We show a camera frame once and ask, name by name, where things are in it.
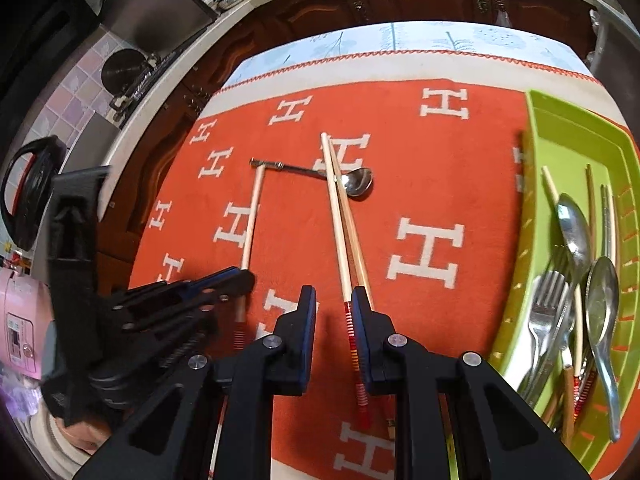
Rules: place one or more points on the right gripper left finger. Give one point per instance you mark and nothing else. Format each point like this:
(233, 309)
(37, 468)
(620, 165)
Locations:
(213, 419)

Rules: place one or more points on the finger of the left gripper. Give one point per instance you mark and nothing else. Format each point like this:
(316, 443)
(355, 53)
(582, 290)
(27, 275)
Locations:
(182, 318)
(161, 294)

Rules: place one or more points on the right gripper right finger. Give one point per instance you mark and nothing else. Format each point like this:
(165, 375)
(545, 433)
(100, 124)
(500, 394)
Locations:
(460, 405)

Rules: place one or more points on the bamboo chopstick red end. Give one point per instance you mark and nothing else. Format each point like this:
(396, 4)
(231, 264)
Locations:
(570, 268)
(364, 415)
(240, 303)
(355, 254)

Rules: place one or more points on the small long-handled steel spoon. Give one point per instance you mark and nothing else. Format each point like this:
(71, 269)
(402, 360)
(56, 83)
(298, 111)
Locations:
(357, 183)

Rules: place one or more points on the steel fork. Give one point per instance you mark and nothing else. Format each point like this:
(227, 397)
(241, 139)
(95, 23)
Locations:
(546, 300)

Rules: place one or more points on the steel soup spoon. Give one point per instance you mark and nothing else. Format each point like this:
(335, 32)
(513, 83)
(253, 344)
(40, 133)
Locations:
(602, 300)

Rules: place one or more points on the steel chopstick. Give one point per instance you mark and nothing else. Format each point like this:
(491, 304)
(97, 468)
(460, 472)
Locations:
(607, 244)

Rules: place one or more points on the large steel spoon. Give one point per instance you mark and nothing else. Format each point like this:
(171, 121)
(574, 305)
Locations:
(542, 375)

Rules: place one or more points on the pink appliance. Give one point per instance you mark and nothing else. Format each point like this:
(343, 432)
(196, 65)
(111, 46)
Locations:
(25, 315)

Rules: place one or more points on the green plastic utensil tray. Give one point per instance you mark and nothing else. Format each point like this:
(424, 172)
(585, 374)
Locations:
(570, 328)

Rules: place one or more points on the black red-rimmed pot lid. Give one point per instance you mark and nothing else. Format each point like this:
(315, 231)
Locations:
(33, 190)

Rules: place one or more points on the orange H-pattern table mat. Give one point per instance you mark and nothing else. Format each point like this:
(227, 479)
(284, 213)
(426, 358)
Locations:
(442, 134)

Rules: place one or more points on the black frying pan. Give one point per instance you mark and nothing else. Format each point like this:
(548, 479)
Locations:
(121, 69)

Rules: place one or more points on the steel range hood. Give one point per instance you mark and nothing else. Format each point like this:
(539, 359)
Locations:
(156, 26)

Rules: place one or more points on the blue floral tablecloth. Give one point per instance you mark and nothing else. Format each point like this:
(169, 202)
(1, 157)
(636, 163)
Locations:
(415, 35)

